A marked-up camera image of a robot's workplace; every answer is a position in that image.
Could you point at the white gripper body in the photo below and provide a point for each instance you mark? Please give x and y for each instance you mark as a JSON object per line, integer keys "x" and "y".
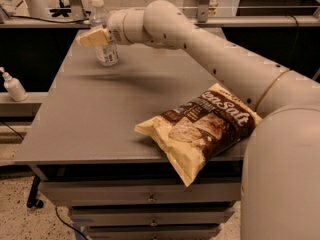
{"x": 115, "y": 29}

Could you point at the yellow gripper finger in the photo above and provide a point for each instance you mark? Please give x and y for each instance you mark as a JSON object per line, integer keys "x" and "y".
{"x": 94, "y": 37}

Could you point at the clear plastic water bottle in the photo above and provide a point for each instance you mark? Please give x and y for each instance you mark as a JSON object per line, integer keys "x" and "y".
{"x": 107, "y": 55}

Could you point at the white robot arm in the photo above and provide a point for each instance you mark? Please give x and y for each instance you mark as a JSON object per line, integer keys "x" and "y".
{"x": 280, "y": 194}

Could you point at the white pump dispenser bottle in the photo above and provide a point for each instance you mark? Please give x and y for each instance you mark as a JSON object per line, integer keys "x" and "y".
{"x": 13, "y": 87}

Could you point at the grey drawer cabinet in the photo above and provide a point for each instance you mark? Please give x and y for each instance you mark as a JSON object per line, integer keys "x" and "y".
{"x": 116, "y": 182}

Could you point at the sea salt chip bag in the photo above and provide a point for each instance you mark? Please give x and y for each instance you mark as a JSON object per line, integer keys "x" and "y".
{"x": 191, "y": 134}

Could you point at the black table leg foot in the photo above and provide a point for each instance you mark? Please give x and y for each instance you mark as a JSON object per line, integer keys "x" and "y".
{"x": 33, "y": 201}

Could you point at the grey metal upright post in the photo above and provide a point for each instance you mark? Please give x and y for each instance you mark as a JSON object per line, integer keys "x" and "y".
{"x": 202, "y": 11}

